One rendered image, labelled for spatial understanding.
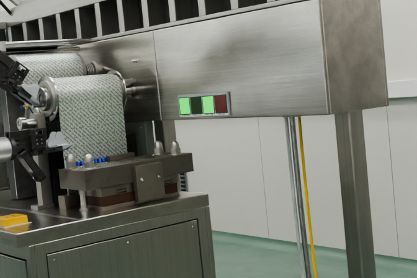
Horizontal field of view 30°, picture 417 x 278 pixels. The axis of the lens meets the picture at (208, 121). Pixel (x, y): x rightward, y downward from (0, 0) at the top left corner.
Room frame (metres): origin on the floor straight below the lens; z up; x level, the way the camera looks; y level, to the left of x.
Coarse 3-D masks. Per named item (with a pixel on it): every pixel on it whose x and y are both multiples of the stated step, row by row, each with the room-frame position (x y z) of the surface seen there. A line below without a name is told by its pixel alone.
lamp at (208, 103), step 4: (208, 96) 2.36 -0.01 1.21; (212, 96) 2.34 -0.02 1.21; (204, 100) 2.38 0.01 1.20; (208, 100) 2.36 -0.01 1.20; (212, 100) 2.35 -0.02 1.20; (204, 104) 2.38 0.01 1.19; (208, 104) 2.36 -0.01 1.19; (212, 104) 2.35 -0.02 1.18; (204, 108) 2.38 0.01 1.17; (208, 108) 2.36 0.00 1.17; (212, 108) 2.35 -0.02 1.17; (204, 112) 2.38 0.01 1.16; (208, 112) 2.36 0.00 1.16; (212, 112) 2.35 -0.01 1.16
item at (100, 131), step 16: (64, 112) 2.46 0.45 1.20; (80, 112) 2.49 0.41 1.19; (96, 112) 2.53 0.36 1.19; (112, 112) 2.57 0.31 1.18; (64, 128) 2.45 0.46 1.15; (80, 128) 2.49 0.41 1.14; (96, 128) 2.53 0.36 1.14; (112, 128) 2.56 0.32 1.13; (80, 144) 2.49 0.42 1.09; (96, 144) 2.52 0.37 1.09; (112, 144) 2.56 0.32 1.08; (64, 160) 2.45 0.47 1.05; (80, 160) 2.48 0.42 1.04
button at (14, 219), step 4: (4, 216) 2.23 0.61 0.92; (8, 216) 2.23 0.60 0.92; (12, 216) 2.22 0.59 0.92; (16, 216) 2.21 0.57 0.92; (20, 216) 2.21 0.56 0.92; (24, 216) 2.21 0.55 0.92; (0, 220) 2.20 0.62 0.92; (4, 220) 2.18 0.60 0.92; (8, 220) 2.18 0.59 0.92; (12, 220) 2.19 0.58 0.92; (16, 220) 2.20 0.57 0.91; (20, 220) 2.20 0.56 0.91; (24, 220) 2.21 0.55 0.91; (0, 224) 2.20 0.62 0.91; (4, 224) 2.18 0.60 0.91; (8, 224) 2.18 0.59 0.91; (12, 224) 2.19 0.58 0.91; (16, 224) 2.20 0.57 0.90
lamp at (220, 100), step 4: (216, 96) 2.33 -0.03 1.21; (220, 96) 2.31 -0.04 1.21; (224, 96) 2.30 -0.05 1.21; (216, 100) 2.33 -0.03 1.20; (220, 100) 2.31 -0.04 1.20; (224, 100) 2.30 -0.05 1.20; (216, 104) 2.33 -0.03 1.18; (220, 104) 2.32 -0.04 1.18; (224, 104) 2.30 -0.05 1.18; (216, 108) 2.33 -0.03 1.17; (220, 108) 2.32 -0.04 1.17; (224, 108) 2.30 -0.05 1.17
